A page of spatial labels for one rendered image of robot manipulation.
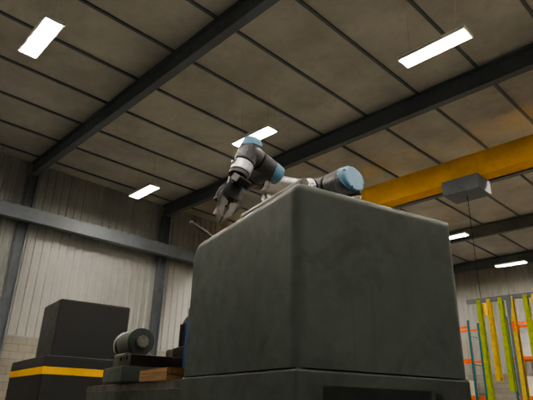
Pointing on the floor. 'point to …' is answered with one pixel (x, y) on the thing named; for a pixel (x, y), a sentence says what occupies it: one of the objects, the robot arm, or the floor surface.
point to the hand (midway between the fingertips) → (221, 219)
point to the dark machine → (69, 351)
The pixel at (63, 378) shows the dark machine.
